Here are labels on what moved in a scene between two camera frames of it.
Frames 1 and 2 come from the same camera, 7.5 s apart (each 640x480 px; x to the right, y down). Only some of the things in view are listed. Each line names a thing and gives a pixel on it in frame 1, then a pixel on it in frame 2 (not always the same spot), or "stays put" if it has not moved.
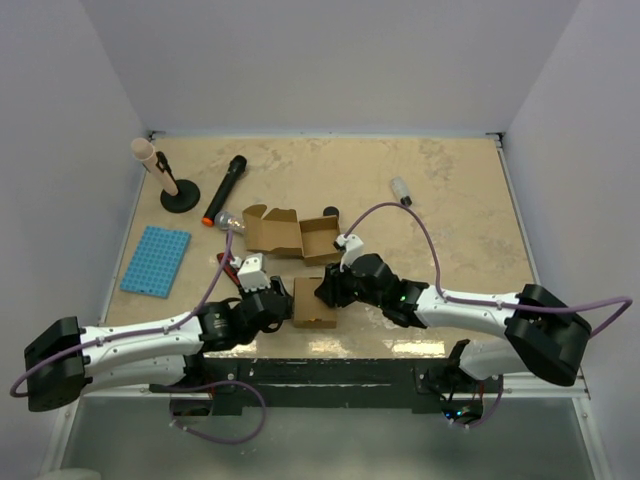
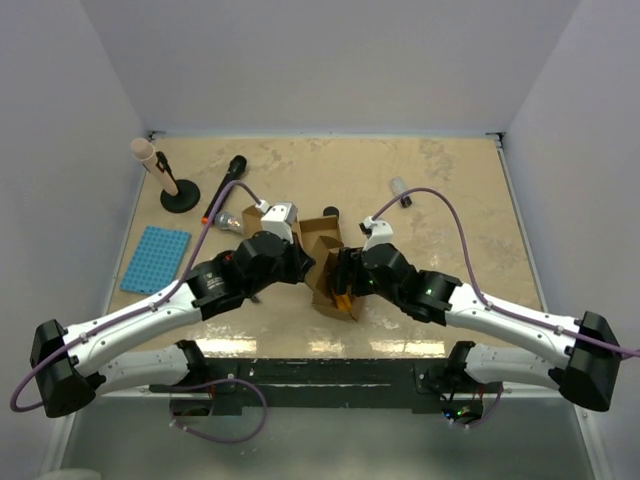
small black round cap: [331, 211] stays put
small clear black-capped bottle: [399, 187] stays put
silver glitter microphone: [227, 221] stays put
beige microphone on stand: [143, 150] stays put
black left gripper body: [275, 283] → [287, 271]
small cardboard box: [309, 311] → [320, 277]
